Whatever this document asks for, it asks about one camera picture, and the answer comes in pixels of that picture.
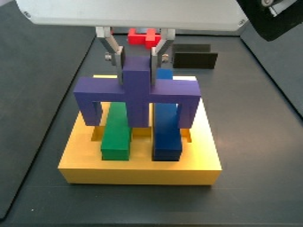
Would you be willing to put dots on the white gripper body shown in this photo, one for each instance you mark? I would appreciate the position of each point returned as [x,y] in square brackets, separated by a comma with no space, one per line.
[207,15]

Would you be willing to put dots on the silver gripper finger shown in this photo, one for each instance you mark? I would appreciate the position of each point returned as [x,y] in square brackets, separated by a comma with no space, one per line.
[114,49]
[158,51]

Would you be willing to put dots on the purple cross-shaped block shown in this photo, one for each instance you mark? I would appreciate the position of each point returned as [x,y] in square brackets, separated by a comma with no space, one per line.
[137,92]

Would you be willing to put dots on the yellow slotted board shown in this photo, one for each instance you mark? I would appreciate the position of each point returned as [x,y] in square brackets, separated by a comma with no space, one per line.
[198,167]

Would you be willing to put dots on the red cross-shaped block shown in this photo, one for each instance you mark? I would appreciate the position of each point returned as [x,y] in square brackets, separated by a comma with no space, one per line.
[149,39]

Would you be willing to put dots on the black U-shaped block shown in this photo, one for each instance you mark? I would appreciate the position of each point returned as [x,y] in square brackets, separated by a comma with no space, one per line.
[194,56]

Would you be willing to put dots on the green long bar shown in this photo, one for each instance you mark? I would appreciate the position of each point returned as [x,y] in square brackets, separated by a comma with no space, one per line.
[117,138]

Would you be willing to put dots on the blue long bar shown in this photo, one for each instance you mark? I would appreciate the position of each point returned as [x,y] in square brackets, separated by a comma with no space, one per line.
[166,132]

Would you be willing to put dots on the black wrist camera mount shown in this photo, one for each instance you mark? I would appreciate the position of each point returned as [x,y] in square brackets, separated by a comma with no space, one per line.
[273,16]

